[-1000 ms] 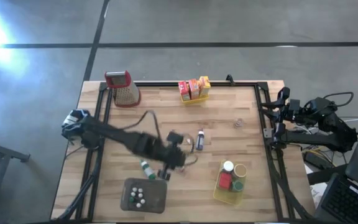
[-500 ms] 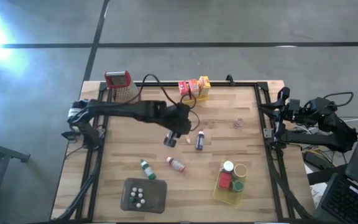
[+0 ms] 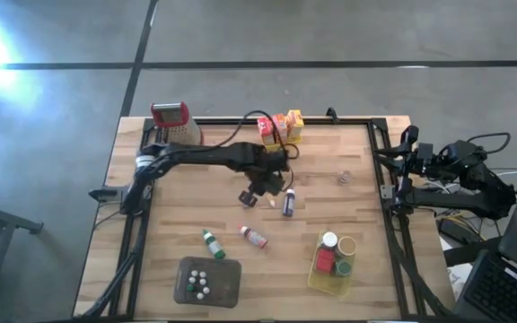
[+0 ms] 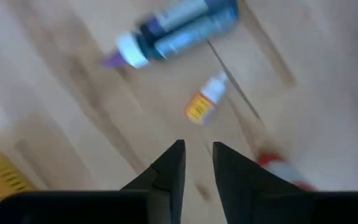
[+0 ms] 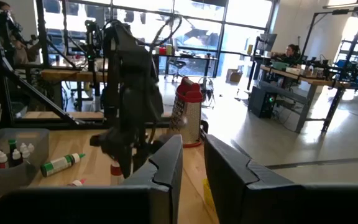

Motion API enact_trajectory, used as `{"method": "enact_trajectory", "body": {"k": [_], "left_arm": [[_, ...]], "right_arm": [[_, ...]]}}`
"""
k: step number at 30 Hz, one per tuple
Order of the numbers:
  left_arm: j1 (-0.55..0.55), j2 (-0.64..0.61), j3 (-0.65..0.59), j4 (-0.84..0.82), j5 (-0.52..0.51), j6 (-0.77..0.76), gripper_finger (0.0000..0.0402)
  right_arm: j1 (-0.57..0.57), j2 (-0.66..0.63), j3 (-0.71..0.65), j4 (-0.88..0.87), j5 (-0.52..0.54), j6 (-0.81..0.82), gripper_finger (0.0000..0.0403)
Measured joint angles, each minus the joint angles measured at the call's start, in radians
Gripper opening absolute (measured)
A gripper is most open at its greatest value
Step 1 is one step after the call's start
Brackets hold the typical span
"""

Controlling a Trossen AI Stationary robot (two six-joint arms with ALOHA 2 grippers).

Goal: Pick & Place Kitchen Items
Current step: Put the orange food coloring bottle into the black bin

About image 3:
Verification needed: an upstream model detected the grey translucent plastic bin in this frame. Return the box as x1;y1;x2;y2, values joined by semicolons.
172;256;242;309

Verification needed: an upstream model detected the metal box grater red handle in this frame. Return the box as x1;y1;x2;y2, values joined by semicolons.
150;100;206;147

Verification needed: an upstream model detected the black floor stand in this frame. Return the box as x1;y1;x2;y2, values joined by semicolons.
0;196;45;323

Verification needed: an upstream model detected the yellow translucent plastic bin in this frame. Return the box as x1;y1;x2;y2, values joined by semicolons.
307;230;357;298

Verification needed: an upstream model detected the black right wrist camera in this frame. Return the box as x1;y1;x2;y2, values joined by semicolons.
417;143;435;162

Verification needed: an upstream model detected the purple food colouring bottle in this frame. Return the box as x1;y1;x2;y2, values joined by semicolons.
282;187;296;218

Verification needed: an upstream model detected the red food colouring bottle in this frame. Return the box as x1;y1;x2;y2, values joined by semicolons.
237;223;269;250

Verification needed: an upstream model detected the orange Mini Wheats cereal box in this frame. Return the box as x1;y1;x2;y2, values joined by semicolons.
271;112;289;144

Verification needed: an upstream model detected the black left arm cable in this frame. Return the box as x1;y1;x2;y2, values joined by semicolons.
215;109;300;194

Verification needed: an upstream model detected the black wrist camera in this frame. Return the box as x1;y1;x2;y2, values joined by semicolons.
238;190;259;208
417;143;435;162

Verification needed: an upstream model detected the yellow Corn Pops cereal box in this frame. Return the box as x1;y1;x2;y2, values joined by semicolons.
286;109;305;139

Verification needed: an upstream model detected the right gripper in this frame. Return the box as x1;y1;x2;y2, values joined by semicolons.
373;125;439;194

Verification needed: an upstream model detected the glass jar with silver lid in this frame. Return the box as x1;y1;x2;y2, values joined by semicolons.
320;231;339;249

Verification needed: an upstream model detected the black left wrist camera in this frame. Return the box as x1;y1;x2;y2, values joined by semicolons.
238;190;259;208

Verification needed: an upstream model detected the green food colouring bottle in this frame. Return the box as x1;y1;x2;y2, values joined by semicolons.
201;228;227;262

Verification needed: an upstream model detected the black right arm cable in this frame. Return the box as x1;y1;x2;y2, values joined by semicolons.
464;132;513;156

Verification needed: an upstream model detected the red smoked paprika tin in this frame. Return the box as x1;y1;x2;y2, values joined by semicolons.
315;248;337;275

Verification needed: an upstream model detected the yellow plastic basket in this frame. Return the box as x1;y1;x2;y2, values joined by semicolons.
260;134;303;153

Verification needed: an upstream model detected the black power brick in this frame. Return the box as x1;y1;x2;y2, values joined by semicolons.
437;217;475;246

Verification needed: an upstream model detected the red Froot Loops cereal box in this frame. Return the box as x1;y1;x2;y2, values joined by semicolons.
257;116;276;145

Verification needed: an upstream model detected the white paper sheet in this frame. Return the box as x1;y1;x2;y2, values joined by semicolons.
446;264;471;298

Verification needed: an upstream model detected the black laptop keyboard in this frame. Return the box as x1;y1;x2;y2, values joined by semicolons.
453;249;517;323

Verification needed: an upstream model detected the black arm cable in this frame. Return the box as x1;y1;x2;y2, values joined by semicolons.
215;109;300;194
464;132;513;156

